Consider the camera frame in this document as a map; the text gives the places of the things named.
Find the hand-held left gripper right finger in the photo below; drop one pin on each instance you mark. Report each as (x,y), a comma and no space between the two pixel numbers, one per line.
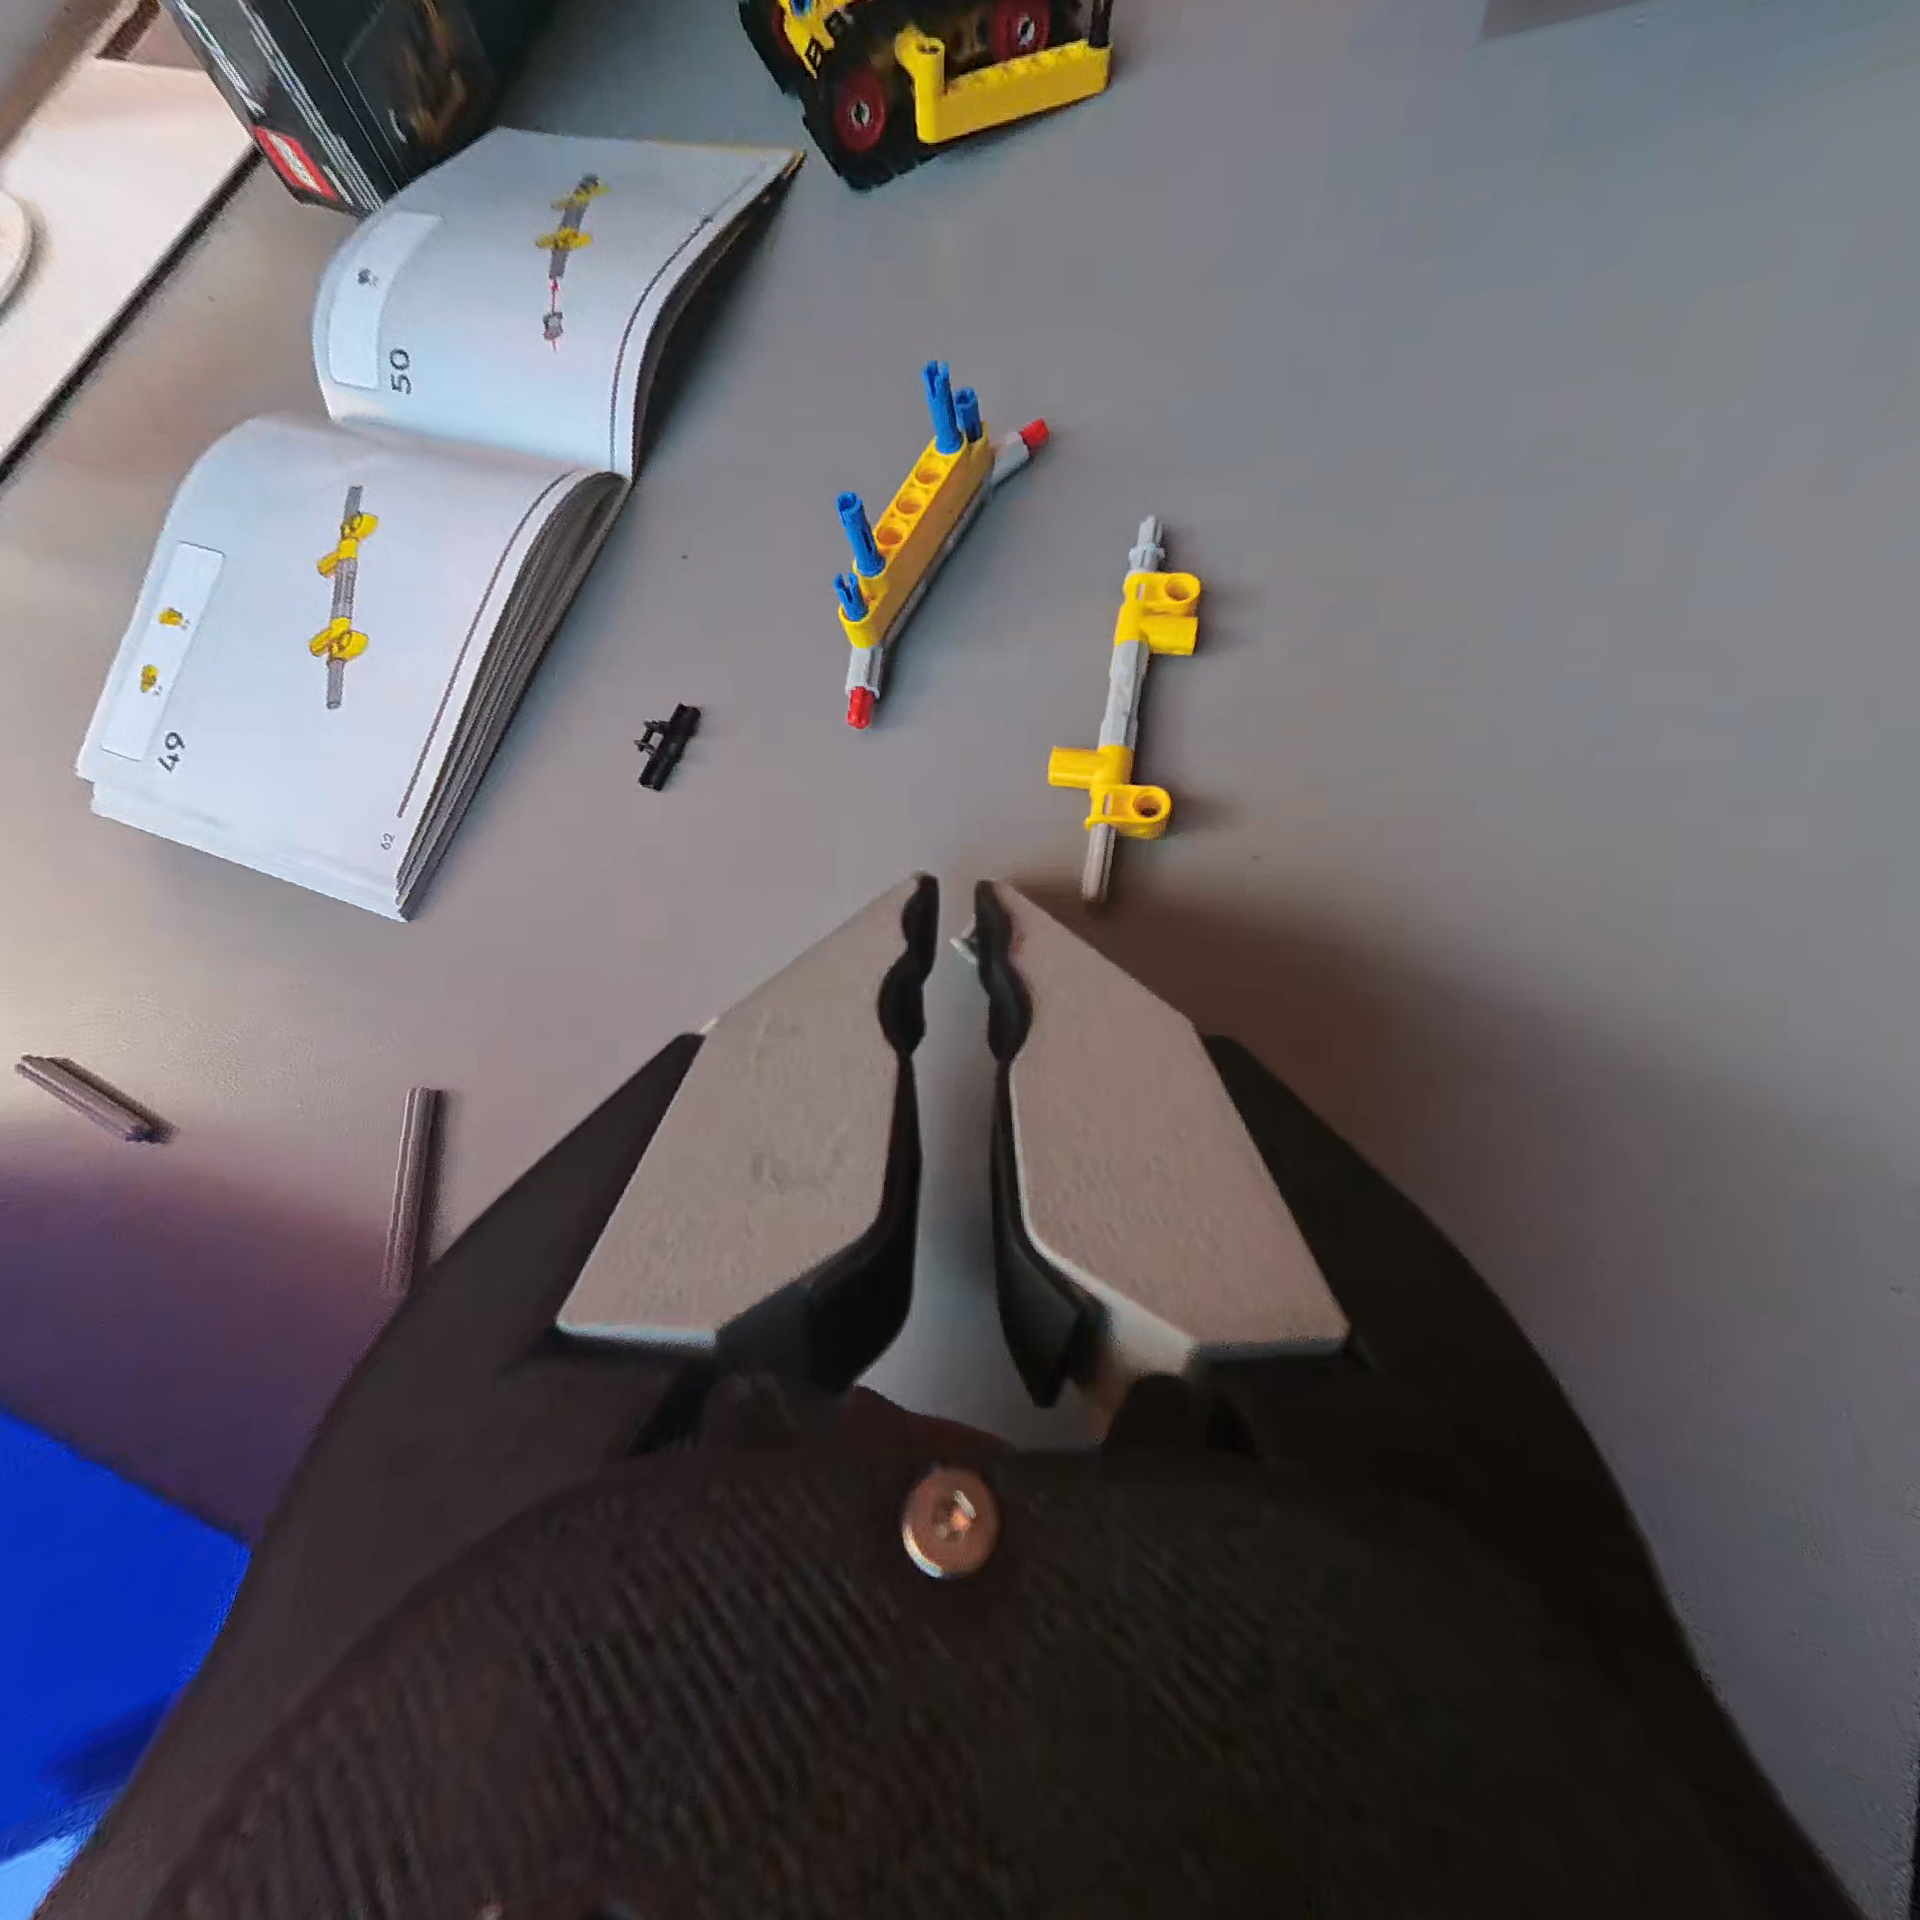
(1155,1170)

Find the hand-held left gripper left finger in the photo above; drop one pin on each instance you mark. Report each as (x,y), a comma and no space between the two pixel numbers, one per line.
(750,1155)

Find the small black lego pin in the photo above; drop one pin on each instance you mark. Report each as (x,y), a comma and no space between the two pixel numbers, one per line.
(668,746)

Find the yellow lego vehicle model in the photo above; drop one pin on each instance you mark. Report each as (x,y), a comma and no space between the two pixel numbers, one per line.
(960,75)

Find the black lego set box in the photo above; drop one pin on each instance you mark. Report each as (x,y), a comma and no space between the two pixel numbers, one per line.
(359,89)

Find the dark grey axle rod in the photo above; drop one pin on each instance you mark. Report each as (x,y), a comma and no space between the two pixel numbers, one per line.
(91,1101)
(410,1194)

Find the grey axle with yellow connectors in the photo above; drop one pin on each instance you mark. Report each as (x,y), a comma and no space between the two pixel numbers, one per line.
(1124,704)

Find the yellow beam with blue pins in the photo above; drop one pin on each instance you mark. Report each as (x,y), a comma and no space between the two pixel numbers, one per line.
(916,525)

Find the open instruction booklet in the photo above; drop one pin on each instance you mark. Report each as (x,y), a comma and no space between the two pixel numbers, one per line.
(451,451)

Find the grey easel stand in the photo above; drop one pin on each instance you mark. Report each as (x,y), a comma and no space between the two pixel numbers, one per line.
(120,225)

